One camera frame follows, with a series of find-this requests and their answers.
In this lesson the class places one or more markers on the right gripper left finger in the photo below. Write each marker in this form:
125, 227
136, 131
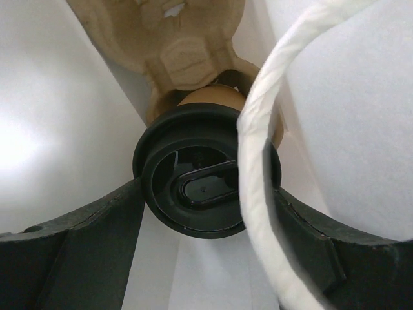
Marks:
80, 260

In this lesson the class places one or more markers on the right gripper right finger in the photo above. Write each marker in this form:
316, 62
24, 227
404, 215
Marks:
352, 269

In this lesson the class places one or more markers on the light blue paper bag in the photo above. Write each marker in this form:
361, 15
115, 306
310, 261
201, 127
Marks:
70, 120

